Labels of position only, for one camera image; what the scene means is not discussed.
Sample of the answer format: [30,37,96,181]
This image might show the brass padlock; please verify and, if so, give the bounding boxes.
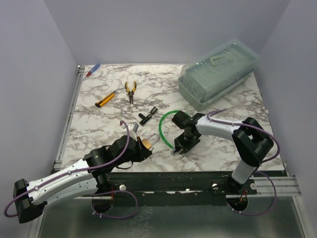
[142,133,160,149]

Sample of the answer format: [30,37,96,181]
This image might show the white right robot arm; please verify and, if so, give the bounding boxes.
[172,110,278,194]

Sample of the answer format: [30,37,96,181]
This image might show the aluminium side rail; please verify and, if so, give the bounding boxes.
[53,65,85,172]

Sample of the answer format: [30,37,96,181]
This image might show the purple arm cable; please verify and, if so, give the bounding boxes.
[4,120,131,219]
[207,109,282,216]

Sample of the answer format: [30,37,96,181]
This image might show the black T-shaped tool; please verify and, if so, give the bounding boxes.
[138,107,158,126]

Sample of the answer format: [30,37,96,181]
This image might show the blue red screwdriver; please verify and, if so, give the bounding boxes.
[86,63,101,77]

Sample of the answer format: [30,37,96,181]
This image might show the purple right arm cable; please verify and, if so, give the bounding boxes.
[207,109,282,216]

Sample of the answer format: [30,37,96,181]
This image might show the yellow black utility knife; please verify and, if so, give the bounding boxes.
[95,91,115,108]

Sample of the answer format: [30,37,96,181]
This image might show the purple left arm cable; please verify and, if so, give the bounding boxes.
[4,120,131,219]

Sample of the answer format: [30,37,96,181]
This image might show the translucent green plastic toolbox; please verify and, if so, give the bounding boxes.
[178,38,260,112]

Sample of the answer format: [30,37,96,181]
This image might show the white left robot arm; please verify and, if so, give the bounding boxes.
[13,135,152,224]

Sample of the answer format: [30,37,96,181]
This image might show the green cable lock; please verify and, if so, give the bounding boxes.
[158,110,181,155]

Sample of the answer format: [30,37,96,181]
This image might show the yellow handled pliers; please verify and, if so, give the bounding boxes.
[125,81,137,104]

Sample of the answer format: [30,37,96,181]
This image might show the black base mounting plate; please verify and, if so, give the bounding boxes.
[95,172,257,206]

